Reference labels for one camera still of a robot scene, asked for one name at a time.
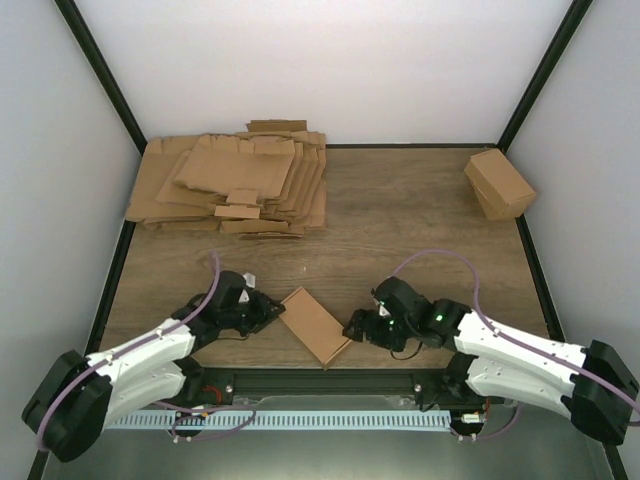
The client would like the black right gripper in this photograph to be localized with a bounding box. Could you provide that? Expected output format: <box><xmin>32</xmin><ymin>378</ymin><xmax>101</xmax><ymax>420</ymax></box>
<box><xmin>343</xmin><ymin>309</ymin><xmax>416</xmax><ymax>353</ymax></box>

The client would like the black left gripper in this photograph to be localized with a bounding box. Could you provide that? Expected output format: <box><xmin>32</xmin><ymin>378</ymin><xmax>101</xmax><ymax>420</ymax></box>
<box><xmin>221</xmin><ymin>292</ymin><xmax>286</xmax><ymax>337</ymax></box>

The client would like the brown cardboard box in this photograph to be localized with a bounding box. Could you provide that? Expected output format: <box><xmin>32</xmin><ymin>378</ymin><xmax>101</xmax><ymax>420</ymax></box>
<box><xmin>280</xmin><ymin>287</ymin><xmax>352</xmax><ymax>370</ymax></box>
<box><xmin>464</xmin><ymin>149</ymin><xmax>536</xmax><ymax>220</ymax></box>

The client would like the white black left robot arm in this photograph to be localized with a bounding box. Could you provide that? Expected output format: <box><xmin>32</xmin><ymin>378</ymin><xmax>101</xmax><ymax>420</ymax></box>
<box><xmin>21</xmin><ymin>270</ymin><xmax>286</xmax><ymax>462</ymax></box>

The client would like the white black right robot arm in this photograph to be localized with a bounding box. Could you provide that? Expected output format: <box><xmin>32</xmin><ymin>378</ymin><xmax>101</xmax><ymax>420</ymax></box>
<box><xmin>343</xmin><ymin>276</ymin><xmax>639</xmax><ymax>445</ymax></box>

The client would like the folded brown cardboard box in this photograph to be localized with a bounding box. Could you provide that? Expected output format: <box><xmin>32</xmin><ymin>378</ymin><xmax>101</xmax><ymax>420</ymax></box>
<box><xmin>464</xmin><ymin>149</ymin><xmax>536</xmax><ymax>220</ymax></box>

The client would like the stack of flat cardboard blanks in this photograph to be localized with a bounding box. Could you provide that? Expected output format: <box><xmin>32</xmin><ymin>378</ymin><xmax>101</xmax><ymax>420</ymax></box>
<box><xmin>126</xmin><ymin>120</ymin><xmax>328</xmax><ymax>239</ymax></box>

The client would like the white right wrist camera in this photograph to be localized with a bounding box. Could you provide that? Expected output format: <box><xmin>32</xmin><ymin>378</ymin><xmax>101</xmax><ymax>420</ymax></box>
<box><xmin>373</xmin><ymin>297</ymin><xmax>391</xmax><ymax>318</ymax></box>

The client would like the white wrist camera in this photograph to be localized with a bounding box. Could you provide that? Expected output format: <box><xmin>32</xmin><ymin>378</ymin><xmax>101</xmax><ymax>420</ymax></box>
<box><xmin>239</xmin><ymin>272</ymin><xmax>256</xmax><ymax>304</ymax></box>
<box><xmin>373</xmin><ymin>297</ymin><xmax>391</xmax><ymax>318</ymax></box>

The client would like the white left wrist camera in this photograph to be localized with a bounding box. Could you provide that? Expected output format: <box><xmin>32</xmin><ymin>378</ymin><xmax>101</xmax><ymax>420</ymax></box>
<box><xmin>239</xmin><ymin>272</ymin><xmax>256</xmax><ymax>304</ymax></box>

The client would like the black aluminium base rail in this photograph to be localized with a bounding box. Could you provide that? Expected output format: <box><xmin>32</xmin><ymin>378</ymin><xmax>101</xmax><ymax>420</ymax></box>
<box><xmin>163</xmin><ymin>368</ymin><xmax>486</xmax><ymax>409</ymax></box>

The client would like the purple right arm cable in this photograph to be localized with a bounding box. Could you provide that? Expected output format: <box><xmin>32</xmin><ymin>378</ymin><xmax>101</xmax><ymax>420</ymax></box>
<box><xmin>389</xmin><ymin>249</ymin><xmax>640</xmax><ymax>444</ymax></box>

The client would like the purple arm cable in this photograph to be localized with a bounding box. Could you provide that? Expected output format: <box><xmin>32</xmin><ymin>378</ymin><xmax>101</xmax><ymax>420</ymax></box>
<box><xmin>37</xmin><ymin>252</ymin><xmax>259</xmax><ymax>454</ymax></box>
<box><xmin>389</xmin><ymin>249</ymin><xmax>640</xmax><ymax>444</ymax></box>

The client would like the light blue slotted cable duct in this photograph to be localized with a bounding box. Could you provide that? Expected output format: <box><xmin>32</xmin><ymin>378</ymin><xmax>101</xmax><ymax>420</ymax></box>
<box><xmin>110</xmin><ymin>410</ymin><xmax>451</xmax><ymax>432</ymax></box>

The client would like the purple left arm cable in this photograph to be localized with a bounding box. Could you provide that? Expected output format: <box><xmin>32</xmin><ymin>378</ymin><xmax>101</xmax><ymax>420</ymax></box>
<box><xmin>37</xmin><ymin>252</ymin><xmax>259</xmax><ymax>454</ymax></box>

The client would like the black left frame post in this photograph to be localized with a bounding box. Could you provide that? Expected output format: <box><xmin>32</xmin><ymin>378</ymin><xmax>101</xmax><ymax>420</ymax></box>
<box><xmin>54</xmin><ymin>0</ymin><xmax>147</xmax><ymax>154</ymax></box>

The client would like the black frame post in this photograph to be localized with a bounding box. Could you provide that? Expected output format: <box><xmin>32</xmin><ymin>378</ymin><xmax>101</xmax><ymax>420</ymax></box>
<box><xmin>496</xmin><ymin>0</ymin><xmax>593</xmax><ymax>153</ymax></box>
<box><xmin>54</xmin><ymin>0</ymin><xmax>147</xmax><ymax>154</ymax></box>

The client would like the black right frame post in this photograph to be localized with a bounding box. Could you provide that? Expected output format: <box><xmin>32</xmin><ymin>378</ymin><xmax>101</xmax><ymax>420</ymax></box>
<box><xmin>496</xmin><ymin>0</ymin><xmax>593</xmax><ymax>153</ymax></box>

